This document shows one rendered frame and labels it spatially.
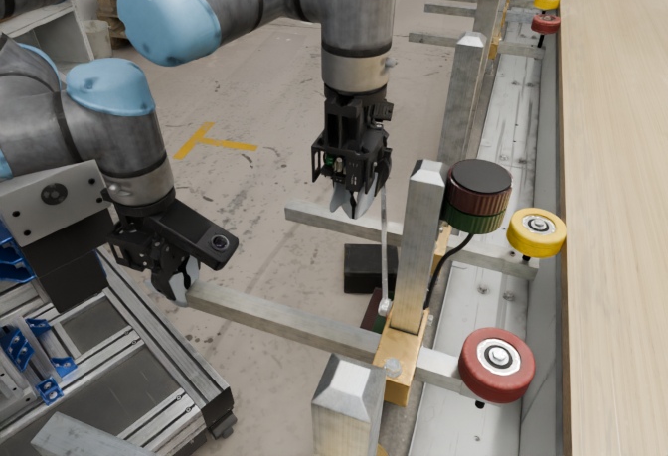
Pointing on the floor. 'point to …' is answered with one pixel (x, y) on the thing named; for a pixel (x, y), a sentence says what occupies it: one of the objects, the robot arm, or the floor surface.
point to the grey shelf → (53, 34)
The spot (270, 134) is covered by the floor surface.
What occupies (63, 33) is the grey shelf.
